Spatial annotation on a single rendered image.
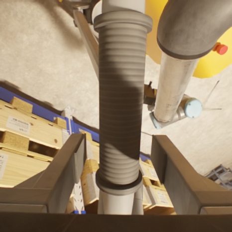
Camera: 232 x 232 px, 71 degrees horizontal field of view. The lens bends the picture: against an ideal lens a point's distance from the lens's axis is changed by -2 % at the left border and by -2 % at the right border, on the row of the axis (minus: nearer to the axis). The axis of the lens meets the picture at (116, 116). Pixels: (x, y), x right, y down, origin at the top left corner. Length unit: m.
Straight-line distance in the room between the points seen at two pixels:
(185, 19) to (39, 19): 1.24
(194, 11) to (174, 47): 0.06
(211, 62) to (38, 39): 1.20
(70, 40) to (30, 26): 0.30
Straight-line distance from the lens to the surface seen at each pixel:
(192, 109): 0.81
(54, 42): 1.50
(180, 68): 0.40
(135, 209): 0.18
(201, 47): 0.34
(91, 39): 0.61
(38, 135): 1.26
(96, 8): 1.00
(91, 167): 1.44
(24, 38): 1.51
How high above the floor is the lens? 1.41
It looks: 44 degrees down
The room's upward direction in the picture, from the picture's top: 158 degrees clockwise
